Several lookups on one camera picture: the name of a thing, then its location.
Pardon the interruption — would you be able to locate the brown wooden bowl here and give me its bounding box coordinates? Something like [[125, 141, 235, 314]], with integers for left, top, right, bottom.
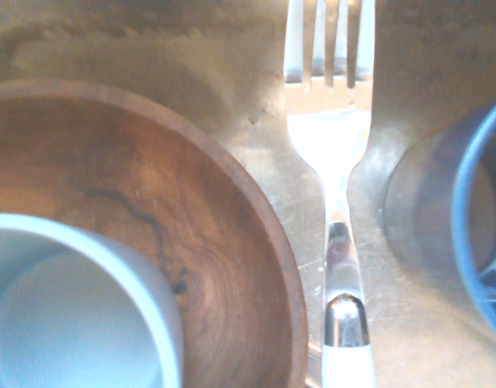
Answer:
[[0, 79, 309, 388]]

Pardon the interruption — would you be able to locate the stainless steel double sink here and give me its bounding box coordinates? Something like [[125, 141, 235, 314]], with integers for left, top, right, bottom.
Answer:
[[0, 0, 496, 388]]

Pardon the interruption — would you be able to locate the navy blue mug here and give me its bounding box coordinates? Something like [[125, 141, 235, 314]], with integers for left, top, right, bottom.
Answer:
[[383, 95, 496, 344]]

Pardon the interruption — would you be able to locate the white-handled steel fork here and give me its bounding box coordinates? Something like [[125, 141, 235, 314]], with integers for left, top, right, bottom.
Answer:
[[283, 0, 376, 388]]

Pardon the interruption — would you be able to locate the grey mug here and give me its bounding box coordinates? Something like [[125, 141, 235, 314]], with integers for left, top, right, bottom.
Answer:
[[0, 213, 184, 388]]

